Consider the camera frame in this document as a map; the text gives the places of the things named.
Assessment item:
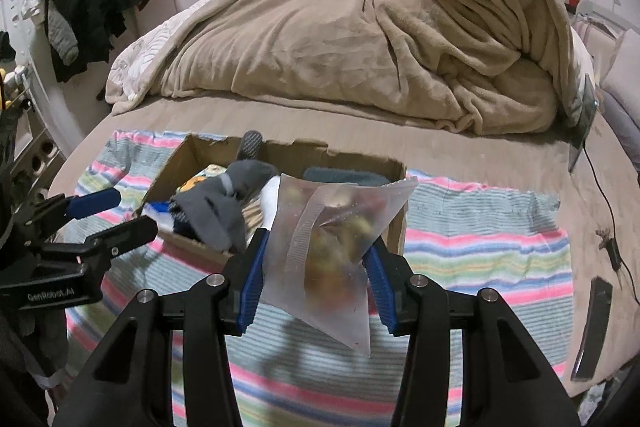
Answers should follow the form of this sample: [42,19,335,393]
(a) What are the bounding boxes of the white embroidered pillow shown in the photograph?
[612,29,640,80]

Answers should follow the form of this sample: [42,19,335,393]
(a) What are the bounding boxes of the brown cardboard box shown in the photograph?
[140,132,418,268]

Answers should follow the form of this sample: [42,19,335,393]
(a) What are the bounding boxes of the white sock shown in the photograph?
[245,177,281,238]

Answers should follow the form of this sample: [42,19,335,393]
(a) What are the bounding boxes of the blue packet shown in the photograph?
[142,201,193,238]

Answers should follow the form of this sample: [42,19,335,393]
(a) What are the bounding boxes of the striped blanket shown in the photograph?
[50,129,573,427]

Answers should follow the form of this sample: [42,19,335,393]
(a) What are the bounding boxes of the grey quilted garment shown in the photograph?
[46,4,80,66]

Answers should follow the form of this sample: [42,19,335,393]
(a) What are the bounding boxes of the beige fleece blanket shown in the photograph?
[107,0,576,135]

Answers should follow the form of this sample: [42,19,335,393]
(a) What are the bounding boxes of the white floral quilt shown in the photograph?
[102,0,228,105]

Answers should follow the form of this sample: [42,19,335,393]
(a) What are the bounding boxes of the blue-grey sock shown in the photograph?
[302,166,393,188]

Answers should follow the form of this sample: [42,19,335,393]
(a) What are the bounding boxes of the white clothes rack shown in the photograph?
[10,0,76,202]

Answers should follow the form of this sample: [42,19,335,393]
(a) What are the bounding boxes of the translucent zip bag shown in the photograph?
[260,173,419,358]

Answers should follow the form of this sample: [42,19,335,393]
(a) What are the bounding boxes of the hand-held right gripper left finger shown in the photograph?
[52,227,273,427]

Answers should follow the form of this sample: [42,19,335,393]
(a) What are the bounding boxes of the black charging cable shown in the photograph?
[580,144,626,293]

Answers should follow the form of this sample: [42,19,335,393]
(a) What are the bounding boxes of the grey pillow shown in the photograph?
[600,77,640,148]

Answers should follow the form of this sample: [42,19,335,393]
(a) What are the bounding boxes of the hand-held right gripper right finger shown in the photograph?
[362,242,581,427]

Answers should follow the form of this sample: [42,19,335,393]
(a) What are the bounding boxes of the bed with beige sheet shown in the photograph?
[47,92,640,403]

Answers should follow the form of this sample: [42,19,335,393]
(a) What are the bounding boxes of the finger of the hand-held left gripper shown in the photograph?
[40,214,160,273]
[20,187,123,233]

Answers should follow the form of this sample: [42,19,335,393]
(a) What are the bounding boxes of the padded bed headboard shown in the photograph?
[567,0,640,38]

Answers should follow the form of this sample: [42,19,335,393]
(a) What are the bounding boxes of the grey sock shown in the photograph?
[240,131,263,162]
[172,159,281,253]

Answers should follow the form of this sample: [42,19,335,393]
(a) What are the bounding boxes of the black flat phone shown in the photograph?
[570,276,614,383]

